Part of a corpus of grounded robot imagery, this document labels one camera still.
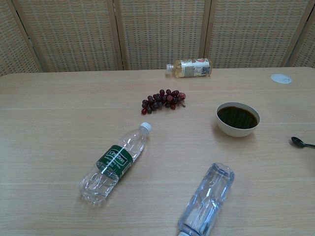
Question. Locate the woven wooden folding screen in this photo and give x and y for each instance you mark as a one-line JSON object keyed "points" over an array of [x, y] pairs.
{"points": [[160, 32]]}

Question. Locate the green label water bottle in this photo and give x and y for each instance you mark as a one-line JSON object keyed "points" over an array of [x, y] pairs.
{"points": [[114, 161]]}

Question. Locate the red grape bunch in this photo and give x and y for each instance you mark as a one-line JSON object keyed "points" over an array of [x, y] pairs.
{"points": [[157, 102]]}

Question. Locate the white round table grommet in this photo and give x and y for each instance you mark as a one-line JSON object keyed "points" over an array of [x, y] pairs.
{"points": [[280, 78]]}

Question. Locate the white cup with black interior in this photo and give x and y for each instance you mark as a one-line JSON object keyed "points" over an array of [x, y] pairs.
{"points": [[237, 132]]}

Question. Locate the yellow tea bottle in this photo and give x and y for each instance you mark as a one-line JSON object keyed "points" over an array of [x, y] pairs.
{"points": [[189, 68]]}

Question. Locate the black plastic spoon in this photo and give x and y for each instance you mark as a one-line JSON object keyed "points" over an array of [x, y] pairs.
{"points": [[296, 141]]}

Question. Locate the crushed clear plastic bottle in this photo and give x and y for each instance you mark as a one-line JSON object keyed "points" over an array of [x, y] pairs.
{"points": [[209, 196]]}

